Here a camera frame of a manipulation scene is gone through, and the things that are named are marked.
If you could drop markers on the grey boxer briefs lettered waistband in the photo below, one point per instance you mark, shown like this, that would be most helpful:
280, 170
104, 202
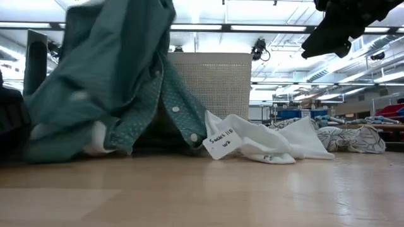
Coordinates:
331, 41

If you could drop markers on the teal dotted button shirt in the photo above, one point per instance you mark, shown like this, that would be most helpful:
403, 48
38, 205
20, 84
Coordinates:
104, 63

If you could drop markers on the white garment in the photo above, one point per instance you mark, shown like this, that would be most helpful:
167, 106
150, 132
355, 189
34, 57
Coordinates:
98, 138

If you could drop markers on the grey teal bundle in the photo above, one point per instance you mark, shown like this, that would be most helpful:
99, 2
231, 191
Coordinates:
382, 119
325, 121

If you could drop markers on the wooden background table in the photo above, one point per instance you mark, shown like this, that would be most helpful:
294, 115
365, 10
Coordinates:
391, 126

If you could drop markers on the blue storage bins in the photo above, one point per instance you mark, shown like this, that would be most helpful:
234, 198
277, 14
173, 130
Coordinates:
290, 114

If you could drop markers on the white cloth black line print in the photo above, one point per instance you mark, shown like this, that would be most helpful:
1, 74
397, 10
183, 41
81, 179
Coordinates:
353, 140

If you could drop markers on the white perforated laundry basket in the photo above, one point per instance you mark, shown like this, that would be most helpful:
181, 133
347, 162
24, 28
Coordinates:
217, 85

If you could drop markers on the white sock with paper tag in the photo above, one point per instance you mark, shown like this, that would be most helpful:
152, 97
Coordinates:
252, 138

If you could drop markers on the small black dome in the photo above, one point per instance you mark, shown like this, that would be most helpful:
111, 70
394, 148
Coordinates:
178, 49

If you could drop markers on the white handwritten paper tag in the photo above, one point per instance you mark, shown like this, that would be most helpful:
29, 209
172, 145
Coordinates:
222, 143

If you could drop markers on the black overhead camera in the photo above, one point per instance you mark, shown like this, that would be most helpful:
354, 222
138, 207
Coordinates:
259, 47

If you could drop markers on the black metal frame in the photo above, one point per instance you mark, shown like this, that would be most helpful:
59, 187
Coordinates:
36, 63

